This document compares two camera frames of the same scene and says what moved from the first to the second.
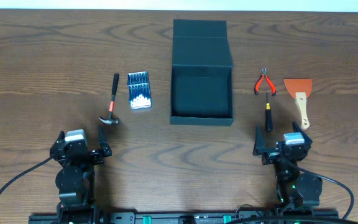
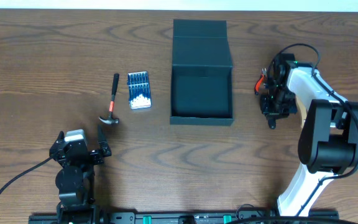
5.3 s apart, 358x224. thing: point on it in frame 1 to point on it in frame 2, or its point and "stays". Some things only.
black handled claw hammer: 110,120 stays
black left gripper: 93,155 stays
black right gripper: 278,155 to 271,114
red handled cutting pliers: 260,79 stays
